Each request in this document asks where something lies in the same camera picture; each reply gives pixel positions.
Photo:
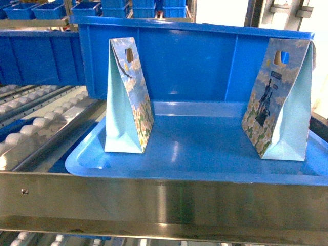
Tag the flower gift bag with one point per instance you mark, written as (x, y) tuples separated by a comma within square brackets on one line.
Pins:
[(278, 114), (129, 116)]

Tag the white roller conveyor track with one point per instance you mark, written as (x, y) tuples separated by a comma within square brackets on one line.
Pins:
[(47, 123)]

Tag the blue plastic tray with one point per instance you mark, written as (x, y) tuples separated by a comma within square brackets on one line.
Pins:
[(198, 141)]

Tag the large blue plastic crate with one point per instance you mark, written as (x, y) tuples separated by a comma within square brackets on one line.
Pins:
[(180, 61)]

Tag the long blue bin left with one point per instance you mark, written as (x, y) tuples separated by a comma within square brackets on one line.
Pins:
[(41, 58)]

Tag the steel rack front rail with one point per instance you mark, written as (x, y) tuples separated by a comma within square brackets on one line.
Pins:
[(164, 209)]

